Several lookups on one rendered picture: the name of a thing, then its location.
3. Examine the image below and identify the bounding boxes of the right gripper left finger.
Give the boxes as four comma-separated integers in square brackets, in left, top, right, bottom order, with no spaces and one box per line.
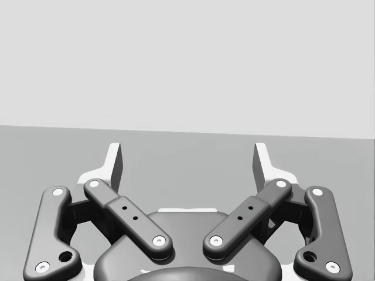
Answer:
[22,142,174,281]

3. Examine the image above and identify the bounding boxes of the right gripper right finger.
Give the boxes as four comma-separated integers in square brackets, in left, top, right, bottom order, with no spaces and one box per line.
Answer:
[202,142,353,281]

